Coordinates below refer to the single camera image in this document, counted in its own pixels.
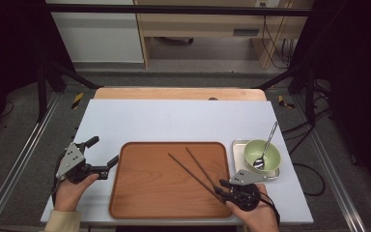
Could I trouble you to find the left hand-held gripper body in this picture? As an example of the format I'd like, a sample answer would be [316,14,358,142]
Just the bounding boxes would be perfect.
[55,143,109,185]

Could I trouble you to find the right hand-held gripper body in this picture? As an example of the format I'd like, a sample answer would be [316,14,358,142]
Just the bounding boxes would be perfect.
[228,169,269,213]

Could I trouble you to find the white square metal tray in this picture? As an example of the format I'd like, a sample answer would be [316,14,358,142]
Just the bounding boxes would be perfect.
[231,138,281,181]

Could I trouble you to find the metal spoon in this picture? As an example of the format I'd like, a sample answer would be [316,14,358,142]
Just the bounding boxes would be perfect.
[252,121,279,171]

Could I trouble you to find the brown wooden serving tray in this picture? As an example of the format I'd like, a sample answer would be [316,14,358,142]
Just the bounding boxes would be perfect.
[108,141,235,220]

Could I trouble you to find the green bowl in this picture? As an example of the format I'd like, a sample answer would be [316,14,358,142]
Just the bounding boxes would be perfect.
[243,138,282,174]

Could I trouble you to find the person's right hand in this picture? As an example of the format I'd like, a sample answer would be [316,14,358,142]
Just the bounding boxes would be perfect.
[225,183,280,232]

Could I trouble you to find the person's left hand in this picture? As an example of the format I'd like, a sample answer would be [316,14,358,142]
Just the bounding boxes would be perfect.
[53,173,100,213]

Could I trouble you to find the yellow black tape marker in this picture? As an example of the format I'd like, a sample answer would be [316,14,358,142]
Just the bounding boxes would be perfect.
[277,95,296,109]
[71,92,85,110]

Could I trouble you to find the black metal stand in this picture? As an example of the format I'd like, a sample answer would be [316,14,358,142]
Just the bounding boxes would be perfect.
[37,57,101,122]
[257,62,317,124]

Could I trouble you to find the white table board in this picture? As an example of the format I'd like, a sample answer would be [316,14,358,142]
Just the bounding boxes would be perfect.
[40,99,314,225]

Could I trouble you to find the wooden table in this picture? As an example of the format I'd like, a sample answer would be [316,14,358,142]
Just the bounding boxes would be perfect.
[94,86,268,102]

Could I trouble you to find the white cabinet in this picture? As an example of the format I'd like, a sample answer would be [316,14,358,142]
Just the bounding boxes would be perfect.
[44,0,145,64]

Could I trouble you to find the black curtain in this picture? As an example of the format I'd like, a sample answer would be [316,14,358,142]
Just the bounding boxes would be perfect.
[291,0,371,204]
[0,0,75,143]

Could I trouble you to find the black horizontal bar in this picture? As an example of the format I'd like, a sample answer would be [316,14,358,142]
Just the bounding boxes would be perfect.
[43,3,313,17]

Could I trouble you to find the light wooden desk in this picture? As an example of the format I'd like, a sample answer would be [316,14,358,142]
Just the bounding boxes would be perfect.
[133,0,315,71]

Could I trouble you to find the right hand-held gripper cable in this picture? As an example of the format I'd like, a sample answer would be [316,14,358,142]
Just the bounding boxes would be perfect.
[259,191,282,226]

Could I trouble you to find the hand-held gripper cable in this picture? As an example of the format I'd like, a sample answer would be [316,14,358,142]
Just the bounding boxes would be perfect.
[51,154,66,207]
[259,191,282,226]

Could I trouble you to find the left hand-held gripper cable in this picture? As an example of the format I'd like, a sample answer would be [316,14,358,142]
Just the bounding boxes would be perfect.
[51,154,66,207]

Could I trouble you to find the aluminium floor rail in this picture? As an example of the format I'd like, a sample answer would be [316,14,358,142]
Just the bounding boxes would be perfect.
[0,93,62,232]
[294,96,368,232]

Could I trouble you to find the black looped floor cable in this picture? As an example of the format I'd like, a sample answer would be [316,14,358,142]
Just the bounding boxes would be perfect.
[291,162,327,197]

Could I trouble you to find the thin black floor cable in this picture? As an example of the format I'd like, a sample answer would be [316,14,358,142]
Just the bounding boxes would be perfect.
[0,101,15,119]

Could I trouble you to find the black floor cables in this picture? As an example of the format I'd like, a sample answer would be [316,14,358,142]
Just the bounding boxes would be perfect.
[281,80,332,156]

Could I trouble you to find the black cables under desk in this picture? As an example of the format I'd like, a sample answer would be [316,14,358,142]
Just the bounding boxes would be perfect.
[262,15,295,71]

